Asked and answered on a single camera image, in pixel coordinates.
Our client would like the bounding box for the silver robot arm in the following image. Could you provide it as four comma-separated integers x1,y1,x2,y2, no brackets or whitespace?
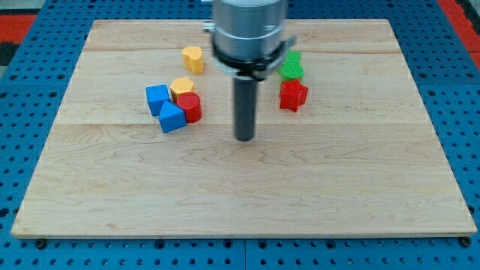
203,0,297,82

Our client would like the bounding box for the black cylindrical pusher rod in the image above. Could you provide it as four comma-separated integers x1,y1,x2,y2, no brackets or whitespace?
233,78,257,142

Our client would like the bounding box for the red cylinder block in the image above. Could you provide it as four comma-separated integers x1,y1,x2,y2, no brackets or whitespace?
176,92,203,123

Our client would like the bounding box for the red star block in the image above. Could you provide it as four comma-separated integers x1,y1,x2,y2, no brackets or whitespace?
279,79,309,113

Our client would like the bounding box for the blue triangle block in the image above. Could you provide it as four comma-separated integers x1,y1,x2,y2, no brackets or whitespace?
159,101,187,133

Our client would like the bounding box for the yellow hexagon block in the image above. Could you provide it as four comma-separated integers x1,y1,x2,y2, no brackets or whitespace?
170,76,196,102

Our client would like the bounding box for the green cylinder block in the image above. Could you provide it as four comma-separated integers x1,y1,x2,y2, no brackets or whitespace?
278,62,304,81

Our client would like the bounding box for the yellow heart block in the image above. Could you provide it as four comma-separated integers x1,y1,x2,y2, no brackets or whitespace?
181,46,204,74

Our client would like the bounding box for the blue cube block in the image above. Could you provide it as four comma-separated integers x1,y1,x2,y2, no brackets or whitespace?
145,84,170,116

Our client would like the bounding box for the wooden board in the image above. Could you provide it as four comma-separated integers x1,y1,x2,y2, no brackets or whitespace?
11,19,477,239

